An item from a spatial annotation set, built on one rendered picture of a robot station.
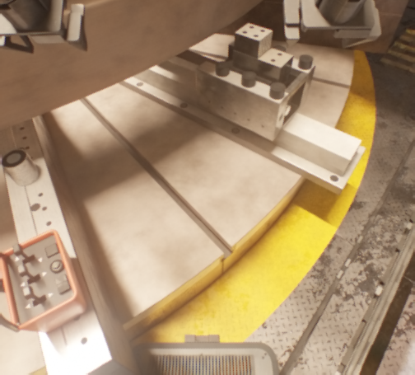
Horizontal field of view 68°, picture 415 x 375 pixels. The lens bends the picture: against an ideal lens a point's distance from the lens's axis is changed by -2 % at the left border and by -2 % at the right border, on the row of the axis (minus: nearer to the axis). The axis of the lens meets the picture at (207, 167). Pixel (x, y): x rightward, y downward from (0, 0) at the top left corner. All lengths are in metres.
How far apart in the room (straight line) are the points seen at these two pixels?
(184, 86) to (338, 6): 1.37
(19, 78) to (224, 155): 0.97
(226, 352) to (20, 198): 0.85
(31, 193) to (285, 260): 1.16
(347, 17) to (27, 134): 1.14
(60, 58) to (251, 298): 1.23
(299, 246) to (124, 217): 0.88
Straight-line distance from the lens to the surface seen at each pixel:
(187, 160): 1.56
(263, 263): 1.62
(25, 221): 1.08
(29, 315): 0.81
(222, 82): 1.43
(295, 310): 1.58
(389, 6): 2.48
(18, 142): 1.33
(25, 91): 1.04
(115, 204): 1.47
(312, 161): 1.54
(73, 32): 0.54
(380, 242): 1.86
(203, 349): 1.24
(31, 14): 0.53
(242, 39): 1.43
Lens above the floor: 1.48
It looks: 50 degrees down
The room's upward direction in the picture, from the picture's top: 2 degrees counter-clockwise
